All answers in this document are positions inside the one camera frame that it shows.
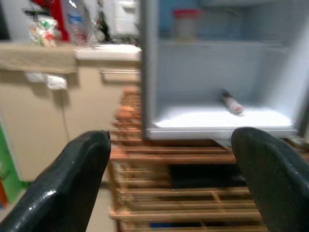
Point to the green white snack packet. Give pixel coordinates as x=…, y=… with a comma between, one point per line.
x=43, y=31

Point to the green panel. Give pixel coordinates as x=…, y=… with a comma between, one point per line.
x=9, y=164

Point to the orange blue frame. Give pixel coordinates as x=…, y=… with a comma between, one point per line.
x=3, y=193

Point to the white cloth tag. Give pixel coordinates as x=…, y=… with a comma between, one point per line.
x=56, y=82

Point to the black flat object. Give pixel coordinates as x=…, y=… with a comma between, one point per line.
x=205, y=176

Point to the black appliance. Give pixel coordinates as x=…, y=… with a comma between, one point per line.
x=3, y=19

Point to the small bottle with white label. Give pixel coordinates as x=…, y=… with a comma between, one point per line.
x=231, y=102

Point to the beige kitchen cabinet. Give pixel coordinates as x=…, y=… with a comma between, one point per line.
x=84, y=108

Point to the clear water bottle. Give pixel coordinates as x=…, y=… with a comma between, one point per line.
x=76, y=26

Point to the white appliance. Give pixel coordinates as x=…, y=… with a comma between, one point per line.
x=126, y=14

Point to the wooden slatted rack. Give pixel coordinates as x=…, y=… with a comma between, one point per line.
x=181, y=157

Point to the clear container with pink lid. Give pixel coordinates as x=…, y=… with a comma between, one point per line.
x=186, y=26

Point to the red box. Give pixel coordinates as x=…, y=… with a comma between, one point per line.
x=60, y=19

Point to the silver mini fridge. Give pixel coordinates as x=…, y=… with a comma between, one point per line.
x=193, y=72

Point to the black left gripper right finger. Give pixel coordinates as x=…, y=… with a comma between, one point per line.
x=280, y=183

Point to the dark glass bottle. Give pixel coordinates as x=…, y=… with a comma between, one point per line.
x=105, y=24

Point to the beige towel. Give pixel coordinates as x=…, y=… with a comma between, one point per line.
x=36, y=58

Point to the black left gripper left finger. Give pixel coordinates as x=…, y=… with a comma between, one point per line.
x=60, y=188

